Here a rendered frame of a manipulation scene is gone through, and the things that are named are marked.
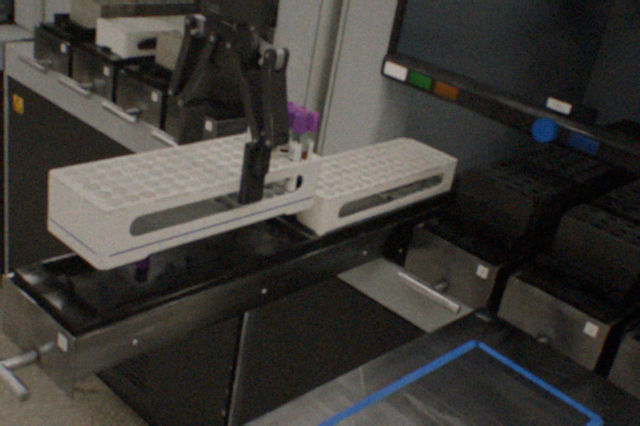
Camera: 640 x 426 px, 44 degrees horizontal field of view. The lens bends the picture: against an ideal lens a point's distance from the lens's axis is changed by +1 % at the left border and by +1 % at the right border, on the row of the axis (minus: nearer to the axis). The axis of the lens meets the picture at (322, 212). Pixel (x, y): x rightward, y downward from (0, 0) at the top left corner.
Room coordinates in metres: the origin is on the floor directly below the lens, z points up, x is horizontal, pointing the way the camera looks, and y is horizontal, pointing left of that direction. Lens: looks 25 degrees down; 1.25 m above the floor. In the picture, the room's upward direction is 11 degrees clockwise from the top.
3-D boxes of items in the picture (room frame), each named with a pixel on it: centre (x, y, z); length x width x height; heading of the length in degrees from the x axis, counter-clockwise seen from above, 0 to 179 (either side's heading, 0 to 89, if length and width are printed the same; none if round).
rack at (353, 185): (1.02, -0.05, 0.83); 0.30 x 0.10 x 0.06; 142
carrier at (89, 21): (1.63, 0.56, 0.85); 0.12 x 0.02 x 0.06; 52
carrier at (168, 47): (1.44, 0.32, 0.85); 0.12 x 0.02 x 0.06; 52
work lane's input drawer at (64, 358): (0.88, 0.06, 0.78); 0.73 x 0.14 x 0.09; 142
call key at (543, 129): (0.95, -0.25, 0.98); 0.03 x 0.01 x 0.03; 52
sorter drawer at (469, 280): (1.18, -0.38, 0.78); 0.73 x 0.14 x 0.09; 142
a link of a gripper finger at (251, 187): (0.76, 0.08, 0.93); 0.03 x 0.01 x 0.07; 142
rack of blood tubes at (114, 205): (0.77, 0.14, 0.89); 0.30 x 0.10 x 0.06; 142
